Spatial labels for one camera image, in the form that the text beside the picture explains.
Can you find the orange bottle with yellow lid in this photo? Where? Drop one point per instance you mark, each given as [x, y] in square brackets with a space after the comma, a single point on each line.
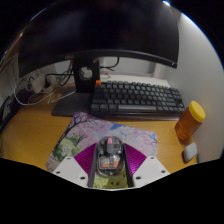
[188, 121]

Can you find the small grey earbuds case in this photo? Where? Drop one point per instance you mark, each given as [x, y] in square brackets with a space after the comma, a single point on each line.
[189, 152]

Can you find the black computer monitor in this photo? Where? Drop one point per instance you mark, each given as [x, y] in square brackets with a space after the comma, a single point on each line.
[100, 30]

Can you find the dark grey mechanical keyboard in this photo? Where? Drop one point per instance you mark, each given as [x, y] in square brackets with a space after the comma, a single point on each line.
[140, 96]

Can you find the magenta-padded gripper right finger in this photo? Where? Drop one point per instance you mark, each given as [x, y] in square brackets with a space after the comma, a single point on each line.
[150, 170]

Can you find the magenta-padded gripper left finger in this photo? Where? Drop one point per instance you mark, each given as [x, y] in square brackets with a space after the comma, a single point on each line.
[71, 170]

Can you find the floral landscape print mouse pad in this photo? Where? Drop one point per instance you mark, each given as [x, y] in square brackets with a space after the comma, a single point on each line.
[83, 131]

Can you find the transparent computer mouse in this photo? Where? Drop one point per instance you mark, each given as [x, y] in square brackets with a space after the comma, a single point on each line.
[109, 156]

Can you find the white power strip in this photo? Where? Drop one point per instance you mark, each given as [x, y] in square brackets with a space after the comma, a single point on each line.
[38, 83]

